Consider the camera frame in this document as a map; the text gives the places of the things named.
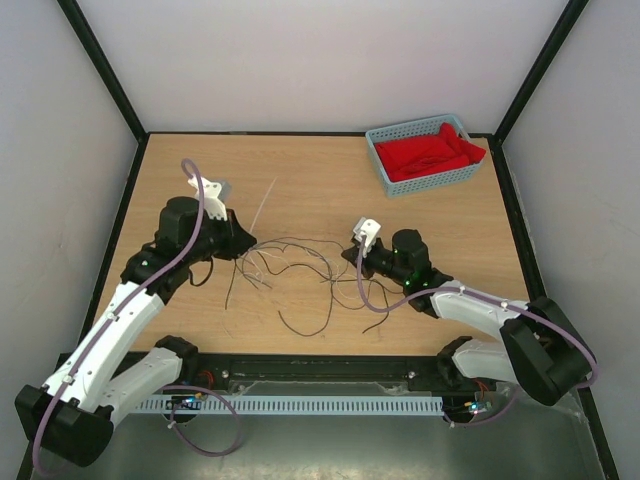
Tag black wires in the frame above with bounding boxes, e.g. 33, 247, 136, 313
222, 236, 401, 339

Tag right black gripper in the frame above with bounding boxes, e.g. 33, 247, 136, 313
341, 238, 410, 285

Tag blue perforated plastic basket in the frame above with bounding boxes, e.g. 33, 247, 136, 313
365, 114, 484, 197

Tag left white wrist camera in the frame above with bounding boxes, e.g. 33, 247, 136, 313
201, 177, 232, 221

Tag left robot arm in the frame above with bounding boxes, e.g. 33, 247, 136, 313
15, 196, 256, 467

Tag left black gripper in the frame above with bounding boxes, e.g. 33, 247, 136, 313
184, 207, 256, 265

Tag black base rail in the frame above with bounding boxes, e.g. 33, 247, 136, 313
175, 353, 496, 394

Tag red cloth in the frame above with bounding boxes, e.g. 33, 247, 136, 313
375, 123, 486, 182

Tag light blue slotted cable duct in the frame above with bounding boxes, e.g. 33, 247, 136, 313
134, 395, 442, 417

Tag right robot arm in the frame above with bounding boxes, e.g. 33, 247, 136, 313
342, 218, 598, 406

